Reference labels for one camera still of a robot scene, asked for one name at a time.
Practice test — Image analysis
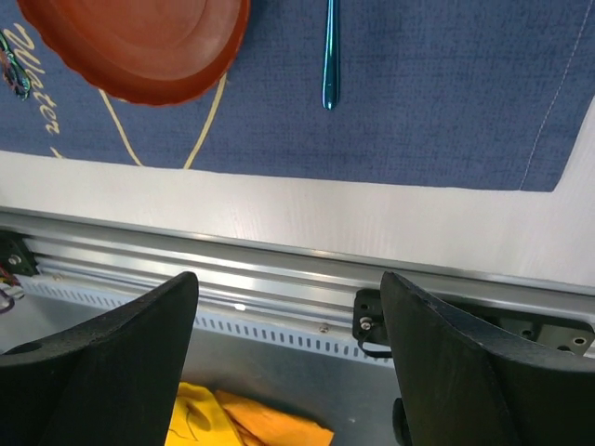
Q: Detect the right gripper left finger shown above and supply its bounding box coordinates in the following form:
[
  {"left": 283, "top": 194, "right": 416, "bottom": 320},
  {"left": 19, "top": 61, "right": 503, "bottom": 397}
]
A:
[{"left": 1, "top": 272, "right": 199, "bottom": 445}]

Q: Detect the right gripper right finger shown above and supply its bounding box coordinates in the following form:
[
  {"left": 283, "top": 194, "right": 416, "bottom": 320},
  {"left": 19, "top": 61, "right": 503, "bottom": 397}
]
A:
[{"left": 380, "top": 272, "right": 594, "bottom": 445}]

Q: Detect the blue cloth placemat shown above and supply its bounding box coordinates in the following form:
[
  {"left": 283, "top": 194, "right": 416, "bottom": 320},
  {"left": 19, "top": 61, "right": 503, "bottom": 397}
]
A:
[{"left": 1, "top": 1, "right": 594, "bottom": 192}]

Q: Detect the blue metal spoon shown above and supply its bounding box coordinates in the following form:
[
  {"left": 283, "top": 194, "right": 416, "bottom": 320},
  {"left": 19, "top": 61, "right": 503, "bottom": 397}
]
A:
[{"left": 322, "top": 0, "right": 340, "bottom": 111}]

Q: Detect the red plate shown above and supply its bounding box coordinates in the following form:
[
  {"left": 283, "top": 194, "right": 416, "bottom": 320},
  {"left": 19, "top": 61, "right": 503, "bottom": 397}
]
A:
[{"left": 18, "top": 0, "right": 251, "bottom": 106}]

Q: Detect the iridescent metal fork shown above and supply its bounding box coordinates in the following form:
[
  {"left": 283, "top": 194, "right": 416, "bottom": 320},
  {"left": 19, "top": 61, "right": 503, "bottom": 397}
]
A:
[{"left": 0, "top": 33, "right": 32, "bottom": 100}]

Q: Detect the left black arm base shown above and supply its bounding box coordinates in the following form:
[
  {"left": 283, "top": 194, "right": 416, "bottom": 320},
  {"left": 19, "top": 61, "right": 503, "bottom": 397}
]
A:
[{"left": 1, "top": 230, "right": 39, "bottom": 277}]

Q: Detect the yellow cloth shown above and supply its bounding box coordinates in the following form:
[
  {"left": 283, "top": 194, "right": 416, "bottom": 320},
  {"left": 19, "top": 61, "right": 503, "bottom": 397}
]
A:
[{"left": 165, "top": 382, "right": 334, "bottom": 446}]

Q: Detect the perforated cable duct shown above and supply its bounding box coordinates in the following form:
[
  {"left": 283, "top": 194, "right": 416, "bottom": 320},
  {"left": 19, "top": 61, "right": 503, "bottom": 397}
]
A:
[{"left": 18, "top": 275, "right": 394, "bottom": 369}]

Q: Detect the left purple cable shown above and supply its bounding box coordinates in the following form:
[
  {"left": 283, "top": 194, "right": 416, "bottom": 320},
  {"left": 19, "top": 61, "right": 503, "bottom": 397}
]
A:
[{"left": 0, "top": 282, "right": 18, "bottom": 315}]

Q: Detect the aluminium mounting rail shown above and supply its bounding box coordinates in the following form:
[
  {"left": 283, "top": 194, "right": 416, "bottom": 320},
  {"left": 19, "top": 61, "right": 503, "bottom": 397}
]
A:
[{"left": 0, "top": 208, "right": 595, "bottom": 345}]

